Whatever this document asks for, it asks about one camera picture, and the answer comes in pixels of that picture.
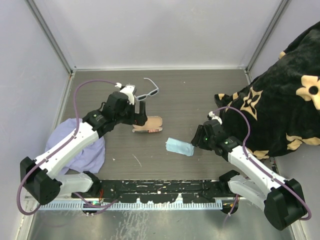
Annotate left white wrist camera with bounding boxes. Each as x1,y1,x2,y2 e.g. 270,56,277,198
115,82,136,105

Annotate lavender crumpled cloth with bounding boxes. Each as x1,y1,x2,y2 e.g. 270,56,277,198
45,118,106,175

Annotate right aluminium frame post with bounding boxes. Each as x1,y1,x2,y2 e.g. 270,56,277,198
244,0,291,74

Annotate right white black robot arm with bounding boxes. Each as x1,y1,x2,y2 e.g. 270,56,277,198
191,119,308,231

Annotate aluminium frame post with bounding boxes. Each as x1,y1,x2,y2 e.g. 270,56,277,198
25,0,75,75
244,0,291,74

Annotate black floral plush blanket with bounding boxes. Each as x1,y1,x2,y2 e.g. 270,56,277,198
214,23,320,160

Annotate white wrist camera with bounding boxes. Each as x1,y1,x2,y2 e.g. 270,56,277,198
207,111,223,125
115,82,136,105

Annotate light blue cleaning cloth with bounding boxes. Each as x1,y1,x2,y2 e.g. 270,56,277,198
165,137,194,157

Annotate white rectangular sunglasses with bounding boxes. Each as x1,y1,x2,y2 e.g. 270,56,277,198
134,77,160,102

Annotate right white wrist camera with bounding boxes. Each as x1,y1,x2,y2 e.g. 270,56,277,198
207,111,223,125

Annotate black paint-splattered base plate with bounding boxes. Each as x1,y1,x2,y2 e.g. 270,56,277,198
80,179,240,204

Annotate flag print glasses case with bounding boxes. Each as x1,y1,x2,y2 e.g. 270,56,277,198
132,116,163,133

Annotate aluminium front rail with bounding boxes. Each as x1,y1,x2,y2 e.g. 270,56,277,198
24,178,297,201

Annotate slotted white cable duct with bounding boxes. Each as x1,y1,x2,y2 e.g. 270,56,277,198
39,199,223,211

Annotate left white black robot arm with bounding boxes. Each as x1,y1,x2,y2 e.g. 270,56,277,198
20,91,148,206

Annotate left aluminium frame post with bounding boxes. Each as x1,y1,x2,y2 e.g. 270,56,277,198
25,0,75,75

